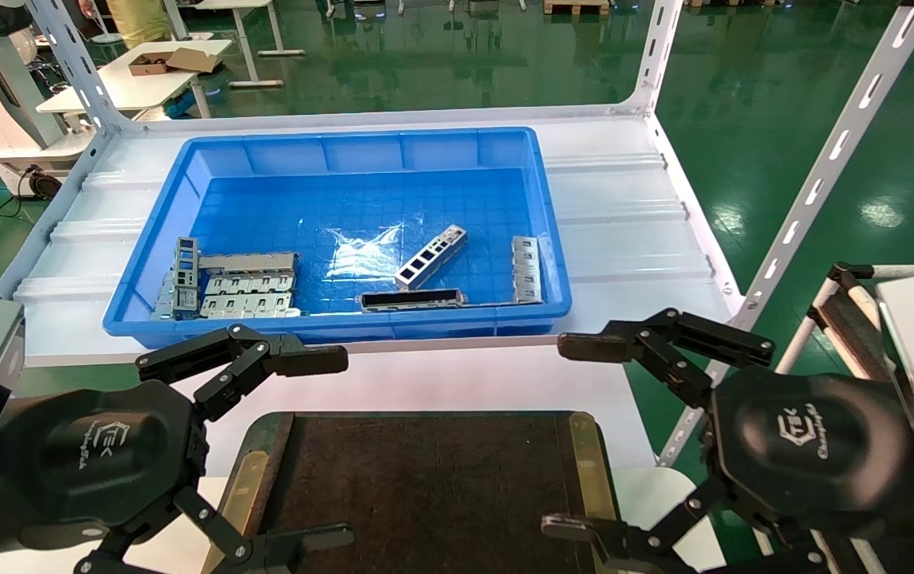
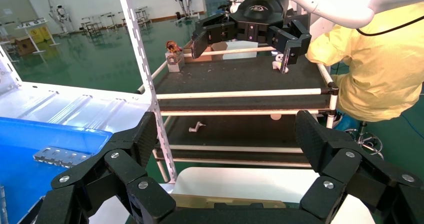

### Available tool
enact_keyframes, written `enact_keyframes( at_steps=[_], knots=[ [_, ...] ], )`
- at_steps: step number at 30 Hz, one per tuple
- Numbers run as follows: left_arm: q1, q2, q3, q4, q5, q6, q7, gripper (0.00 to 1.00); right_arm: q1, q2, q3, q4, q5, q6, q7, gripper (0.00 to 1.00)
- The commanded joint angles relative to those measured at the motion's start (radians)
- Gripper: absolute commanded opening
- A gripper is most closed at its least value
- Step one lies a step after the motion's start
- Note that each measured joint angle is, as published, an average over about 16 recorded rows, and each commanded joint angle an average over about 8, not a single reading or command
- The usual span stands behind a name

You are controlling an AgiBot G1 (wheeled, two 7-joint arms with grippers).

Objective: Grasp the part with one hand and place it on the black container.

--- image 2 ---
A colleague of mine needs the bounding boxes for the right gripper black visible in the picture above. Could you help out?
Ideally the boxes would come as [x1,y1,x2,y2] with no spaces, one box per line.
[191,0,312,74]

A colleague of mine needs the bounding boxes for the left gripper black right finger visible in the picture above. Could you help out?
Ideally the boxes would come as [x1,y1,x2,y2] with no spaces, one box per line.
[294,110,424,224]

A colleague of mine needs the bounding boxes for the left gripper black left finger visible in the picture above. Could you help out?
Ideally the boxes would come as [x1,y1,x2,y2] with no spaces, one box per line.
[35,111,176,224]

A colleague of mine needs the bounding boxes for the white plastic container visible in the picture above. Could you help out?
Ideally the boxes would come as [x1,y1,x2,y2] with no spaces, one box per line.
[222,40,259,59]

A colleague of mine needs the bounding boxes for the light grey slotted metal part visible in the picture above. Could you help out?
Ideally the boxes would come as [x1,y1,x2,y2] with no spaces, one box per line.
[33,146,93,169]

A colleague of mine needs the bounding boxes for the small white crank part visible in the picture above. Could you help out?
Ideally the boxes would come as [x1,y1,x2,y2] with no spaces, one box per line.
[188,121,207,133]

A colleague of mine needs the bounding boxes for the small white figure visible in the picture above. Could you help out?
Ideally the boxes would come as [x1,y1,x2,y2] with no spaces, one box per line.
[272,53,290,74]

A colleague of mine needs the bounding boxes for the white pipe cart black mats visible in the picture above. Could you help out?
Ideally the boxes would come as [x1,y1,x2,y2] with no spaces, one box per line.
[136,45,340,184]

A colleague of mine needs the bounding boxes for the chrome stool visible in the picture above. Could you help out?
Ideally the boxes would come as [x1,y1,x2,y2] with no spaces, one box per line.
[334,113,385,160]

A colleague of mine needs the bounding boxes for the open cardboard box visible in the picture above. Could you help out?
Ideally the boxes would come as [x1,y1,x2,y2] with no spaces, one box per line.
[183,40,229,63]

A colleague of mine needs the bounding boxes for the white slotted metal shelf rack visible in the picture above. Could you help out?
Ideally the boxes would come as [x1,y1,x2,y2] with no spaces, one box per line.
[0,0,178,185]

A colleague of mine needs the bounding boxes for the blue plastic bin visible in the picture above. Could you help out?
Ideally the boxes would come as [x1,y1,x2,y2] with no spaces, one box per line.
[0,116,114,224]

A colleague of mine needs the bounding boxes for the small white block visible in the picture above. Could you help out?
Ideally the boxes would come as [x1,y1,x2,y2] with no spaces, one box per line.
[165,51,185,73]

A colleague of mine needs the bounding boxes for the person in yellow coat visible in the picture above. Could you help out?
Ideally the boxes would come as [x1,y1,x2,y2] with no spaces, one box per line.
[305,1,424,122]

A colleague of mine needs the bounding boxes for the brown cardboard box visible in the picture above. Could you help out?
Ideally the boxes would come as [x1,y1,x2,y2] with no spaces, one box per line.
[14,36,37,56]

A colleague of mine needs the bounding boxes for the yellow sign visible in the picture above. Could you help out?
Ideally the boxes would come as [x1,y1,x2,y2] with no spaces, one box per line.
[28,27,51,45]

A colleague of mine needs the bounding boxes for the copper wire coil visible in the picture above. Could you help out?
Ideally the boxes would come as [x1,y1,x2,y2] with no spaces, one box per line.
[165,40,183,54]

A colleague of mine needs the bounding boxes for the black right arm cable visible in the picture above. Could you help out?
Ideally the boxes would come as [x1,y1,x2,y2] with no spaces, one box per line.
[356,15,424,37]

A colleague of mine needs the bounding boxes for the white table with frame legs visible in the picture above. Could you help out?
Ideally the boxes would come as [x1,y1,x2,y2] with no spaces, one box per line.
[14,17,61,54]

